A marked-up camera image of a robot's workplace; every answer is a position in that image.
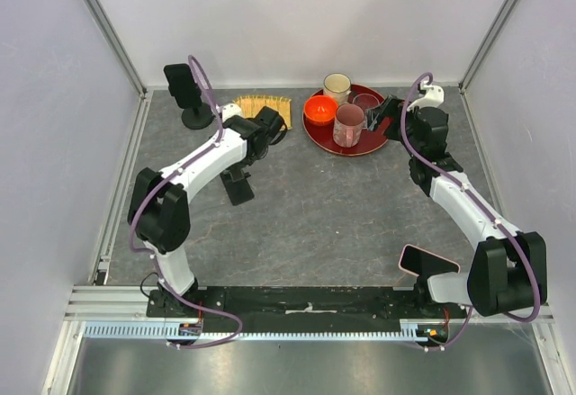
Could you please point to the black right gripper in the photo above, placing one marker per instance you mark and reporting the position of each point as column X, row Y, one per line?
column 392, row 107

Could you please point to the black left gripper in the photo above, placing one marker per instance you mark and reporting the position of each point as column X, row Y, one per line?
column 247, row 162

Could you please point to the black folding phone stand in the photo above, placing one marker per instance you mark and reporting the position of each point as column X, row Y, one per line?
column 235, row 181

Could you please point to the black round-base phone stand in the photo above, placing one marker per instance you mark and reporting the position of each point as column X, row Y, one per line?
column 196, row 114

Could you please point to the black smartphone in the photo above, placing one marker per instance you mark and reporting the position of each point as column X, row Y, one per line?
column 180, row 82

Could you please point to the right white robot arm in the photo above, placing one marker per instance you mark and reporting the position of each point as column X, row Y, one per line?
column 508, row 271

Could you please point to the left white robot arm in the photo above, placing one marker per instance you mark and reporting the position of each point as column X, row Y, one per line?
column 159, row 206

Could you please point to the clear drinking glass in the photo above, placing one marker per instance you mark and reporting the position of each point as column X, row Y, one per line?
column 366, row 102

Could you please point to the pink patterned mug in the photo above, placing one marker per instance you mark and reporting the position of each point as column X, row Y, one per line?
column 348, row 125

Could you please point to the yellow woven bamboo mat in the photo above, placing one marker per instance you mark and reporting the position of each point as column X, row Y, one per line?
column 251, row 105

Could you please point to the orange bowl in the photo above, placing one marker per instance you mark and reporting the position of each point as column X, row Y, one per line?
column 320, row 110

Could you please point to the red oval lacquer tray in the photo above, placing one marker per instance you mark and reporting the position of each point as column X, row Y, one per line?
column 369, row 142

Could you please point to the pink-cased smartphone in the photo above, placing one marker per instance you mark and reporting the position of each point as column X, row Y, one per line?
column 420, row 262

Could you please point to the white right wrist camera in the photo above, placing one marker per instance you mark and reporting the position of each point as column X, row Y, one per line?
column 430, row 96

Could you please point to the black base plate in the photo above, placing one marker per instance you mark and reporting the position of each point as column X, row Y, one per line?
column 312, row 310

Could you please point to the slotted cable duct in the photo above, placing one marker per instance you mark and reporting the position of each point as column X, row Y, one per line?
column 178, row 333

